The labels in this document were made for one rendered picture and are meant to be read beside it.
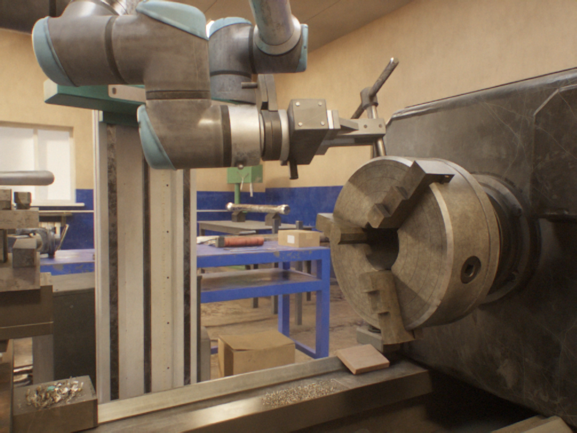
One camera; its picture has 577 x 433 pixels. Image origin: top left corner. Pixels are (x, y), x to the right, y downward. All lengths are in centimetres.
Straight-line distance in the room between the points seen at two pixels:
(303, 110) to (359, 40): 598
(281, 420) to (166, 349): 105
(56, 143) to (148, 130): 726
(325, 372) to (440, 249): 39
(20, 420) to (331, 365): 50
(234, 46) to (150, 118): 98
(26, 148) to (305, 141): 730
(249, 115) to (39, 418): 49
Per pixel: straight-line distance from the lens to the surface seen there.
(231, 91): 156
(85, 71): 71
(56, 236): 254
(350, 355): 91
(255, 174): 731
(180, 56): 65
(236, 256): 246
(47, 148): 788
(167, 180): 168
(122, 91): 139
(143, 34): 67
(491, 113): 82
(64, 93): 135
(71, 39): 71
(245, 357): 280
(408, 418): 100
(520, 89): 80
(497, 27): 514
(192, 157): 66
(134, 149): 164
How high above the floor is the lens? 115
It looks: 4 degrees down
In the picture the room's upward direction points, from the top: 1 degrees clockwise
